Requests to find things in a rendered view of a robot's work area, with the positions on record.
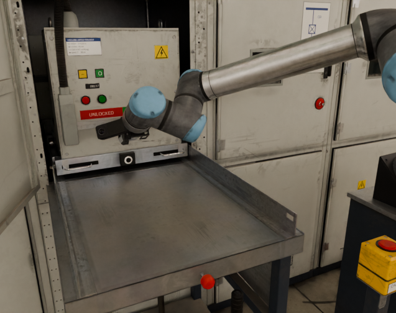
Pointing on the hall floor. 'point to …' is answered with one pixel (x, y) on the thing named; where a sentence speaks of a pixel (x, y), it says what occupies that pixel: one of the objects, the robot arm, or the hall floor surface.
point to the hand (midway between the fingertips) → (119, 138)
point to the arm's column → (354, 231)
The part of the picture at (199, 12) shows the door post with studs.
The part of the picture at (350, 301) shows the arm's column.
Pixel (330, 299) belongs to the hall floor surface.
